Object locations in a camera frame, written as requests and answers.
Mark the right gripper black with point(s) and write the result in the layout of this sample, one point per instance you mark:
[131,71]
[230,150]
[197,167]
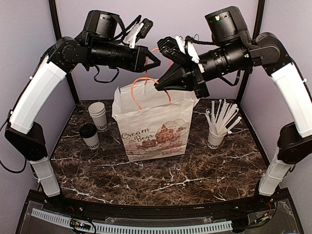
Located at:
[179,76]

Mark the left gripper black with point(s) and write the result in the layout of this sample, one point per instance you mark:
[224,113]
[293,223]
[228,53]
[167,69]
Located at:
[138,64]

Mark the white paper takeout bag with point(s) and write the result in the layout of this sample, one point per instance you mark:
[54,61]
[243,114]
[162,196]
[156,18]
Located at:
[152,124]

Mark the stack of white paper cups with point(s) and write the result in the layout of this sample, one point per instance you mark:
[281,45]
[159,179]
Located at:
[97,112]

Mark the black cup lid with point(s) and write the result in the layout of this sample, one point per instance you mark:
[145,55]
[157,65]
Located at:
[87,130]

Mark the single white paper cup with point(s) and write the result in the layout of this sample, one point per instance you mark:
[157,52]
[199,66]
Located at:
[92,142]

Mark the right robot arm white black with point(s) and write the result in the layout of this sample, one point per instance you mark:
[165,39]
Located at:
[271,89]

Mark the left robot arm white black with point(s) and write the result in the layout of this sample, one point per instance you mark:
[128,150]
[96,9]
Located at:
[104,41]

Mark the bundle of white wrapped straws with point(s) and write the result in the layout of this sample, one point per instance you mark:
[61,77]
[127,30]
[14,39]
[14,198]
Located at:
[222,117]

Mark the white cup holding straws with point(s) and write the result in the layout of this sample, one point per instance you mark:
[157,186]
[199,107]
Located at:
[214,141]

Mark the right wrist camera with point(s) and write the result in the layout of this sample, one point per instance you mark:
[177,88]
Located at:
[178,49]

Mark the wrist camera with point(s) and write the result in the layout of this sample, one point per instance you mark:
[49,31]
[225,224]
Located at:
[178,49]
[137,32]

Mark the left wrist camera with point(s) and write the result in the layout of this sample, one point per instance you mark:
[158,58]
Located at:
[137,32]

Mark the left black frame post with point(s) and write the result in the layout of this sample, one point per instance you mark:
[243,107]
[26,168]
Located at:
[57,32]

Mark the white slotted cable duct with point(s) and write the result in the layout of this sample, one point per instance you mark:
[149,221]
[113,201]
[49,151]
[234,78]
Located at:
[132,226]

